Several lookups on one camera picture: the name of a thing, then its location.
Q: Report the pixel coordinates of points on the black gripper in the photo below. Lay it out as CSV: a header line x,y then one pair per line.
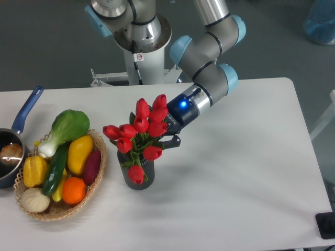
x,y
182,110

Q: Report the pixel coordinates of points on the red tulip bouquet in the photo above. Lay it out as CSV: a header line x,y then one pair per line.
x,y
141,134

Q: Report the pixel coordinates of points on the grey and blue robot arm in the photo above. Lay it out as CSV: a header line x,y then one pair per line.
x,y
196,58

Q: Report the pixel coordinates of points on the dark grey ribbed vase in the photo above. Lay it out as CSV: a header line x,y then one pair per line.
x,y
138,175

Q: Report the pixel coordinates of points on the purple sweet potato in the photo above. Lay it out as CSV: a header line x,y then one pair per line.
x,y
91,167

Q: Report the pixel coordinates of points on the yellow mango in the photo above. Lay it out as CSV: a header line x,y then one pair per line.
x,y
78,153

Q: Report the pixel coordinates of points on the green bok choy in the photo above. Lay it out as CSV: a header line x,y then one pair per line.
x,y
69,125

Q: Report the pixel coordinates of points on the orange fruit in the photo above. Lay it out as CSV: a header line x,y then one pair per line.
x,y
74,190

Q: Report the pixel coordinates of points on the green cucumber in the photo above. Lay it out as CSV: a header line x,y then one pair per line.
x,y
56,168

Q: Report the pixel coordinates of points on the yellow banana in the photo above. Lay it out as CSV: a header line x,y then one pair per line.
x,y
57,194

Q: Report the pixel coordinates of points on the woven wicker basket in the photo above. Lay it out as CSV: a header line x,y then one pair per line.
x,y
59,210

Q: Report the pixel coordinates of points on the yellow bell pepper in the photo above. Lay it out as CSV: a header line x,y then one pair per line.
x,y
34,171

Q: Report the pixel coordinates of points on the white steamed bun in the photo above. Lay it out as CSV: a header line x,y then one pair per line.
x,y
34,201

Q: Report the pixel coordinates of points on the brown bread roll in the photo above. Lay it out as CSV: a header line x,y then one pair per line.
x,y
11,154

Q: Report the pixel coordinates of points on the blue saucepan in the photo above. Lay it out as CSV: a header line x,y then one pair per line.
x,y
12,135

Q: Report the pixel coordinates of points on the black device at edge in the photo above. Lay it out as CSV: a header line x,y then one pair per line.
x,y
325,223

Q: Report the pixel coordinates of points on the blue translucent container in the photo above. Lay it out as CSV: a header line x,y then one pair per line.
x,y
319,24

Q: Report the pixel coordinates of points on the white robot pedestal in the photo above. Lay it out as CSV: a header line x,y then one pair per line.
x,y
144,53

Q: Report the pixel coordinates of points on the white furniture frame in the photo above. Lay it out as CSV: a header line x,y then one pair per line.
x,y
326,117

